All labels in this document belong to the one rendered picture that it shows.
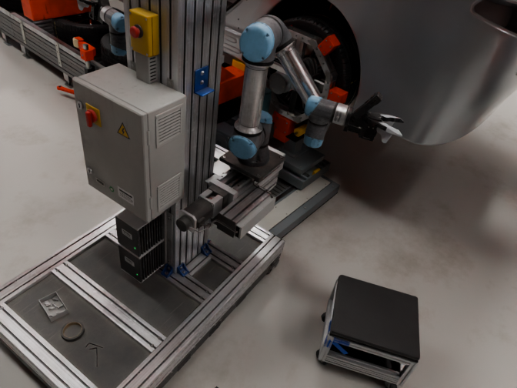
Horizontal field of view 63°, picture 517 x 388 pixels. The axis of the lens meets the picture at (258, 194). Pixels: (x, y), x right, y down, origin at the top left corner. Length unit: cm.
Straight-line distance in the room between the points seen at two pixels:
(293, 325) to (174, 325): 66
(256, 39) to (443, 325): 189
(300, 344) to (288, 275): 45
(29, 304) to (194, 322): 74
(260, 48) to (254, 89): 17
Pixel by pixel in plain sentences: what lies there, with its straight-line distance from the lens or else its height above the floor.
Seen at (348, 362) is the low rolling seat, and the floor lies 15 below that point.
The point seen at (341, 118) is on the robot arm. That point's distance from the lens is 155.
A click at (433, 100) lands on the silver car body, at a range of 243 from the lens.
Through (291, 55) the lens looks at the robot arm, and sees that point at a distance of 165.
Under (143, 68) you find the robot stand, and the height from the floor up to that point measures 128.
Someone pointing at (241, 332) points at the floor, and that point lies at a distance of 228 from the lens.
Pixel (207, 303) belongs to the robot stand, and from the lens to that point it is 210.
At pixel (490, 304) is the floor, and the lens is 296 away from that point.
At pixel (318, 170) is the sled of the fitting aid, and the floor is 18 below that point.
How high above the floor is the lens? 193
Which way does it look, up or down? 40 degrees down
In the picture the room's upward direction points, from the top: 10 degrees clockwise
